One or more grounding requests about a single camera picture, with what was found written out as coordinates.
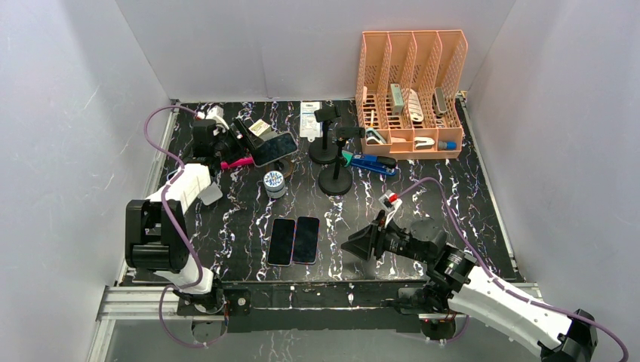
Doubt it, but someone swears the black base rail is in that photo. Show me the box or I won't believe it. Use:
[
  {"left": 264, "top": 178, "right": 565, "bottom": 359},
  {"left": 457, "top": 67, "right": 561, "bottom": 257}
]
[{"left": 175, "top": 281, "right": 468, "bottom": 342}]

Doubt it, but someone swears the white item in organizer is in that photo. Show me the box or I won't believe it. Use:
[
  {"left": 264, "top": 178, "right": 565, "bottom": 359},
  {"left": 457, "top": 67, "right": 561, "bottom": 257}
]
[{"left": 407, "top": 89, "right": 424, "bottom": 124}]

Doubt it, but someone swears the white blister pack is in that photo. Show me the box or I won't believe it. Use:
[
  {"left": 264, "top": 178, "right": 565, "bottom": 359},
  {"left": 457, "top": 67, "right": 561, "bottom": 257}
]
[{"left": 299, "top": 102, "right": 322, "bottom": 143}]

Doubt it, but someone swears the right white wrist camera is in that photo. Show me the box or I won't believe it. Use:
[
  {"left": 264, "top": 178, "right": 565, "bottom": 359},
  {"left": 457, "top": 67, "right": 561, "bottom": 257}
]
[{"left": 379, "top": 190, "right": 402, "bottom": 226}]

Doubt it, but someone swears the purple smartphone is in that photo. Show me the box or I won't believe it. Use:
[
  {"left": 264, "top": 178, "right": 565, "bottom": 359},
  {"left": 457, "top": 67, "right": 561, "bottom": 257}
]
[{"left": 267, "top": 219, "right": 296, "bottom": 266}]

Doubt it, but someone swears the blue stapler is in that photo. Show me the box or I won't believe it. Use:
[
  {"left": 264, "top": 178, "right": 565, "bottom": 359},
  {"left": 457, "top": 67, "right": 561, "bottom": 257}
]
[{"left": 349, "top": 154, "right": 397, "bottom": 176}]

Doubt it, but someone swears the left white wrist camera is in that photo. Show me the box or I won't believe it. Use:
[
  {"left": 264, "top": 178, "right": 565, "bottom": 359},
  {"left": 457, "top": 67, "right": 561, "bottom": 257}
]
[{"left": 196, "top": 106, "right": 229, "bottom": 132}]

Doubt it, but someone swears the blue capped tube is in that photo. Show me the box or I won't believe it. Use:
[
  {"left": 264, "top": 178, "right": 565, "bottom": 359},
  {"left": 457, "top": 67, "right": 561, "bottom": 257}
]
[{"left": 438, "top": 141, "right": 457, "bottom": 151}]

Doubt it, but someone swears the orange file organizer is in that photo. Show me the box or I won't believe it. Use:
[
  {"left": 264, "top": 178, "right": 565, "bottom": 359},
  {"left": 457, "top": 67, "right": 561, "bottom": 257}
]
[{"left": 355, "top": 29, "right": 468, "bottom": 160}]

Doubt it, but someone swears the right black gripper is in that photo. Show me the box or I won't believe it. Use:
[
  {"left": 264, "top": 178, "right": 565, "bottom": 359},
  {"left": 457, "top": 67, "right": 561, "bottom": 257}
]
[{"left": 340, "top": 210, "right": 431, "bottom": 264}]

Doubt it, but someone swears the grey item in organizer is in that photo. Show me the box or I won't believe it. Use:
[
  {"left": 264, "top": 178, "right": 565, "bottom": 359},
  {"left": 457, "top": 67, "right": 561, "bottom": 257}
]
[{"left": 389, "top": 83, "right": 405, "bottom": 116}]

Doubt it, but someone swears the black phone stand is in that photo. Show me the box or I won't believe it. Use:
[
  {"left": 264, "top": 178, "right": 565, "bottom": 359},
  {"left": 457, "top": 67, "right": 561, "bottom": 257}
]
[
  {"left": 308, "top": 106, "right": 341, "bottom": 165},
  {"left": 317, "top": 127, "right": 365, "bottom": 196}
]

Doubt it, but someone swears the black smartphone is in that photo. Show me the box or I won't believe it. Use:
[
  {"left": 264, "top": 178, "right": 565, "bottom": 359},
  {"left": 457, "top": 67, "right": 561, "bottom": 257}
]
[{"left": 292, "top": 216, "right": 320, "bottom": 265}]

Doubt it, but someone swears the white phone stand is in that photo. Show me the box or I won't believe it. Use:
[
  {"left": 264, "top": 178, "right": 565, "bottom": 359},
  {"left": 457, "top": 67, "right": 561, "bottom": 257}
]
[{"left": 198, "top": 183, "right": 223, "bottom": 205}]

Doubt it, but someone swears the white cardboard box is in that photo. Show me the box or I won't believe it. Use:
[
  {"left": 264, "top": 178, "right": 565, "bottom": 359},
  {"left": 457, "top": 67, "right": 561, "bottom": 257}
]
[{"left": 249, "top": 119, "right": 272, "bottom": 137}]

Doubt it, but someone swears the pink marker pen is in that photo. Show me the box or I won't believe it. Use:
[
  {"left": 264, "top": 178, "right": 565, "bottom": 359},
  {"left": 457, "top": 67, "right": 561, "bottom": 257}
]
[{"left": 220, "top": 157, "right": 254, "bottom": 170}]

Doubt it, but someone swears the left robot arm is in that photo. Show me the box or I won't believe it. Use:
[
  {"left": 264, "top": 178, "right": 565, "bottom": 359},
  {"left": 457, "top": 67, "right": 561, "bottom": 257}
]
[{"left": 125, "top": 121, "right": 264, "bottom": 314}]

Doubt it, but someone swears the green small box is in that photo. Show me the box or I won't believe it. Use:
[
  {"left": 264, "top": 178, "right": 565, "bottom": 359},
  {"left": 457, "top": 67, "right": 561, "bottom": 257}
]
[{"left": 341, "top": 151, "right": 353, "bottom": 167}]

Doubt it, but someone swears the dark item in organizer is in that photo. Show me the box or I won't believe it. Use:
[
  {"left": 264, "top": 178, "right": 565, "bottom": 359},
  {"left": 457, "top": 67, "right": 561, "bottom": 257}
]
[{"left": 432, "top": 87, "right": 448, "bottom": 118}]

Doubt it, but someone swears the smartphone on back stand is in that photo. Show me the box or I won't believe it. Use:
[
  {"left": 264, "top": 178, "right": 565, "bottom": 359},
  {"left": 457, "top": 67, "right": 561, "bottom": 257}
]
[{"left": 251, "top": 132, "right": 298, "bottom": 167}]

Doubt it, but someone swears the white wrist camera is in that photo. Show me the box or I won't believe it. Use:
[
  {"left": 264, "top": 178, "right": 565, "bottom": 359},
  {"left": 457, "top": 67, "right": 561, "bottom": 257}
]
[
  {"left": 379, "top": 190, "right": 402, "bottom": 226},
  {"left": 196, "top": 106, "right": 229, "bottom": 132}
]

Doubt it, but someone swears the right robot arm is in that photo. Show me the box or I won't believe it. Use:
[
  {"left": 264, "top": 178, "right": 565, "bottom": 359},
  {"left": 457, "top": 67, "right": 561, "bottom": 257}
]
[{"left": 341, "top": 211, "right": 598, "bottom": 361}]

